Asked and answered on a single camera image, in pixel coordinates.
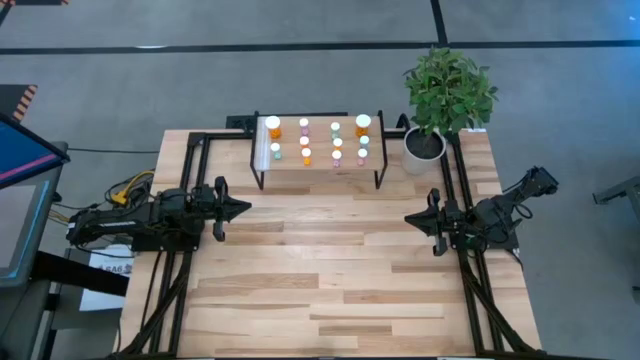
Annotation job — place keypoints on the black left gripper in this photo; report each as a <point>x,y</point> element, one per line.
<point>207,210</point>

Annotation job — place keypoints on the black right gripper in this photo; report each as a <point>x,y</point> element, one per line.
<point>452,225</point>

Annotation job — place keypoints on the teal green medicine bottle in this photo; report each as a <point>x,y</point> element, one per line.
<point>364,140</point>
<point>335,128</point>
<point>275,148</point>

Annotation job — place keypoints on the pink medicine bottle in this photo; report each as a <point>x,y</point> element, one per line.
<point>303,122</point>
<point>362,155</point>
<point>336,156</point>

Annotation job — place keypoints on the large orange medicine bottle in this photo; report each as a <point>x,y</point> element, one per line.
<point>363,121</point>
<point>272,122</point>

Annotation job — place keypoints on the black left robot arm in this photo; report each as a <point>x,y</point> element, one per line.
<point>125,222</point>

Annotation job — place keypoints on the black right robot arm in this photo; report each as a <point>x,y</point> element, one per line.
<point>500,212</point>

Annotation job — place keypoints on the black power strip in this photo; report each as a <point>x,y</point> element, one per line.
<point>239,122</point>

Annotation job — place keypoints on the white paper sign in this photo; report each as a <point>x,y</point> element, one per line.
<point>112,260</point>

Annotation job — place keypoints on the green plant in white pot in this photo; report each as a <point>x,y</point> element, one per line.
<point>450,90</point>

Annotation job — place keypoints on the black stand beam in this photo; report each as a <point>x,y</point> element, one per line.
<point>75,270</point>

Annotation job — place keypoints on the grey metal stand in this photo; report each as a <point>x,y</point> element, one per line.
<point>622,192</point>

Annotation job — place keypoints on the grey panel with teal edge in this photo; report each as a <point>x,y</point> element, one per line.
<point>20,225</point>

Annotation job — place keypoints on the blue screen monitor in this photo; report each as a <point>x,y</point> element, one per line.
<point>25,150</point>

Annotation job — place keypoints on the black orange striped floor marker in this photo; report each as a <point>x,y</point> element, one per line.
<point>35,2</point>
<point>25,102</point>

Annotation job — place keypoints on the black aluminium table frame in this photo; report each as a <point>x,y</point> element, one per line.
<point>196,136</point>

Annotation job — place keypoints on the wooden shelf black metal frame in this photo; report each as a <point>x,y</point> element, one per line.
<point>321,150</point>

